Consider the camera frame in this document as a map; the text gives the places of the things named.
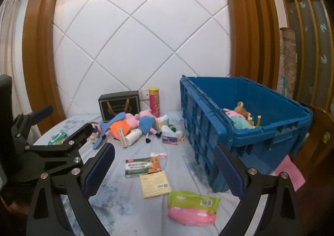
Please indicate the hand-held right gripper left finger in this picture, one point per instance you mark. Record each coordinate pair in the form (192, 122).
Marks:
(100, 170)

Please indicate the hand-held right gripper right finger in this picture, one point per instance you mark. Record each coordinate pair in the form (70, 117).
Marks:
(229, 173)

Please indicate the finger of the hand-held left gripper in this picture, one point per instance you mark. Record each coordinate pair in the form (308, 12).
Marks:
(78, 137)
(44, 111)

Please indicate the blue plastic storage bin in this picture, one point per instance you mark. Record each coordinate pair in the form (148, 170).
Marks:
(208, 121)

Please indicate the small cartoon doll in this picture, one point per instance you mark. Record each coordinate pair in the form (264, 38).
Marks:
(94, 131)

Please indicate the green white medicine box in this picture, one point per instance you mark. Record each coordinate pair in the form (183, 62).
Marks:
(138, 167)

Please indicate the white barcode tube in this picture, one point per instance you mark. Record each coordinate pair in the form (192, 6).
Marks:
(122, 137)

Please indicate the blue shoehorn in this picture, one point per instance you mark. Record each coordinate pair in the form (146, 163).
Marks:
(114, 120)

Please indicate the pink pig plush orange dress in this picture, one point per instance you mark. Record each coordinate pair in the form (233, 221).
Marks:
(120, 125)

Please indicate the white bandage roll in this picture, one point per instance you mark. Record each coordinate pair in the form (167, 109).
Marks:
(133, 138)

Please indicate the black gift box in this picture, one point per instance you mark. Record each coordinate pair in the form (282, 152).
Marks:
(117, 107)

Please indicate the green pink wipes pack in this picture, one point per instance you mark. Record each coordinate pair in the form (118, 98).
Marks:
(193, 207)

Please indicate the orange printed packet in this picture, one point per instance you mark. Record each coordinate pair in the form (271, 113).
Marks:
(155, 165)

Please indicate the yellow paper booklet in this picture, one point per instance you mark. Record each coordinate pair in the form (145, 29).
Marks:
(155, 185)

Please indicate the small pink pig plush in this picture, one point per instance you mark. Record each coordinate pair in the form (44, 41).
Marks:
(229, 113)

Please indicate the pink towel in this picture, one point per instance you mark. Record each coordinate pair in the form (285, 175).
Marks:
(289, 173)

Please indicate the red white small box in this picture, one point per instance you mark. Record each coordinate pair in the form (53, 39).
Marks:
(159, 155)

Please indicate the brown bear plush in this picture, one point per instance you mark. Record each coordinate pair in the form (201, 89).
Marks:
(242, 110)

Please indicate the pink pig plush blue dress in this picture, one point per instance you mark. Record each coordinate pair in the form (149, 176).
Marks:
(146, 123)

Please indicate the blue white box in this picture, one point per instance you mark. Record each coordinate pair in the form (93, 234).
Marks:
(171, 140)

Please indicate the green cap bottle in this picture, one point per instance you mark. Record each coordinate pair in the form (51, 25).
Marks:
(174, 128)

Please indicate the white curtain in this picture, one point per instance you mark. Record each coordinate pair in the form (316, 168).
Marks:
(10, 43)

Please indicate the white bottle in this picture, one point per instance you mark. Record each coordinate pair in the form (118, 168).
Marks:
(165, 129)

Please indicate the white green tube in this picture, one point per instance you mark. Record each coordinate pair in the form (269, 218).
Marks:
(163, 120)

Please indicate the red yellow snack can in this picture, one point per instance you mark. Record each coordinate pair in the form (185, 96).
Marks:
(154, 103)

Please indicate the white padded headboard panel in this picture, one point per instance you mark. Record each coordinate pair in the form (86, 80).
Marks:
(143, 30)

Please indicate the rolled patterned rug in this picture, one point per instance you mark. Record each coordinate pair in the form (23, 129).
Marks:
(288, 61)

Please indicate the wooden slatted railing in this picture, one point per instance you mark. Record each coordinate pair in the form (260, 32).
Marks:
(310, 30)

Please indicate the brown wooden frame post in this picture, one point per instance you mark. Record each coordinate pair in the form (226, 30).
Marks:
(250, 30)
(39, 56)

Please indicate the white wall socket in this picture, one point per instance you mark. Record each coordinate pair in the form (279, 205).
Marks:
(144, 95)

